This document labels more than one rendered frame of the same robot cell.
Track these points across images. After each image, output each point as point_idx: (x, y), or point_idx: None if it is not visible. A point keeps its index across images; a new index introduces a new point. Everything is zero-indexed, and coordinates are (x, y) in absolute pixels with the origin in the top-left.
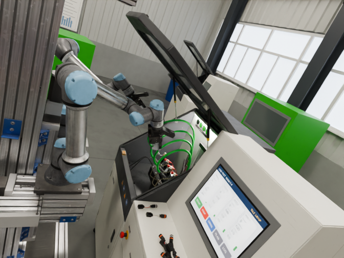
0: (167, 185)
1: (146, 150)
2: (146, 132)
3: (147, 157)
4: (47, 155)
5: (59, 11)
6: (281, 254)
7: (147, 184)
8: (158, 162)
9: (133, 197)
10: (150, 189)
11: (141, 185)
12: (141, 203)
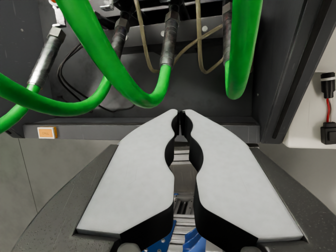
0: (332, 28)
1: (3, 52)
2: None
3: (25, 41)
4: None
5: None
6: None
7: (135, 54)
8: (240, 96)
9: (255, 136)
10: (278, 100)
11: (143, 74)
12: (307, 127)
